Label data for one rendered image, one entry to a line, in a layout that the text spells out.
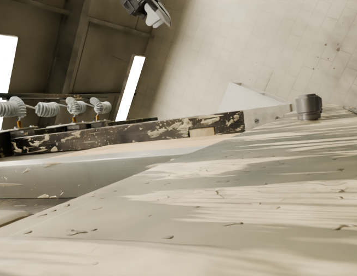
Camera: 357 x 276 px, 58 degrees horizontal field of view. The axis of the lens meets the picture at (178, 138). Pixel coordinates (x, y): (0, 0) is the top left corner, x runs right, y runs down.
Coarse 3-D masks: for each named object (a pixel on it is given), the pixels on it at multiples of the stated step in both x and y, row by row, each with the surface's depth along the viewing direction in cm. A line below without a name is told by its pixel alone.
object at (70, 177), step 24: (0, 168) 39; (24, 168) 37; (48, 168) 36; (72, 168) 34; (96, 168) 33; (120, 168) 32; (144, 168) 30; (0, 192) 39; (24, 192) 38; (48, 192) 36; (72, 192) 34
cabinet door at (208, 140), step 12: (120, 144) 89; (132, 144) 83; (144, 144) 80; (156, 144) 77; (168, 144) 72; (180, 144) 68; (192, 144) 64; (204, 144) 61; (60, 156) 72; (72, 156) 70
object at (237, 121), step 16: (16, 96) 132; (224, 112) 92; (240, 112) 90; (256, 112) 88; (272, 112) 87; (288, 112) 85; (16, 128) 125; (32, 128) 131; (96, 128) 112; (112, 128) 109; (128, 128) 106; (144, 128) 104; (160, 128) 101; (176, 128) 99; (192, 128) 97; (224, 128) 93; (240, 128) 91; (16, 144) 129; (32, 144) 125; (48, 144) 122; (64, 144) 118; (80, 144) 115; (96, 144) 112; (112, 144) 109
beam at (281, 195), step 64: (256, 128) 35; (320, 128) 25; (128, 192) 10; (192, 192) 9; (256, 192) 8; (320, 192) 8; (0, 256) 6; (64, 256) 6; (128, 256) 5; (192, 256) 5; (256, 256) 5; (320, 256) 4
